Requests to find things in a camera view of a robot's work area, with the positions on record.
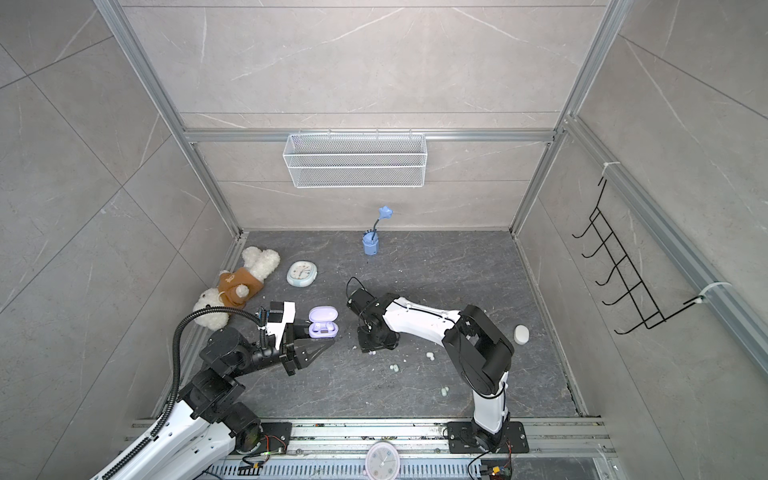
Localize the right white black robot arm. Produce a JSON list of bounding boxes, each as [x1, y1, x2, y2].
[[347, 287, 514, 452]]

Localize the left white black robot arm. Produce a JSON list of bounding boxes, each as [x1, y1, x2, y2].
[[94, 323, 335, 479]]

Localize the white earbud charging case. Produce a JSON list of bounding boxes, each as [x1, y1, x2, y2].
[[513, 324, 530, 345]]

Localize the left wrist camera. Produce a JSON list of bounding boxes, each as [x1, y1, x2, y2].
[[257, 302, 296, 353]]

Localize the white wire mesh basket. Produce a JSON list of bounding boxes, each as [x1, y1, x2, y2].
[[283, 133, 428, 189]]

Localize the white plush bear toy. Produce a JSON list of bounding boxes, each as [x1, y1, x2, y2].
[[193, 246, 280, 312]]

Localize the small round white clock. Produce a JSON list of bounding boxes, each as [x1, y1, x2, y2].
[[286, 260, 318, 288]]

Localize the purple earbud charging case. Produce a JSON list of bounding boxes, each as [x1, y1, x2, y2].
[[308, 306, 339, 339]]

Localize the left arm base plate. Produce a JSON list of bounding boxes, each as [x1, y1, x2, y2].
[[235, 421, 293, 455]]

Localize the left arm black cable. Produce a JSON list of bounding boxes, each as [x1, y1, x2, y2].
[[101, 306, 265, 475]]

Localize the black wire hook rack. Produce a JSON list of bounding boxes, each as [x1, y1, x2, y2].
[[571, 177, 706, 336]]

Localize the blue cup holder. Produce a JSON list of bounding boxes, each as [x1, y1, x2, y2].
[[362, 231, 379, 256]]

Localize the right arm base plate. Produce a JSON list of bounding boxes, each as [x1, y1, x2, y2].
[[443, 421, 530, 454]]

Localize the pink round clock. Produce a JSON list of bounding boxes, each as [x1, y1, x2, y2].
[[364, 441, 401, 480]]

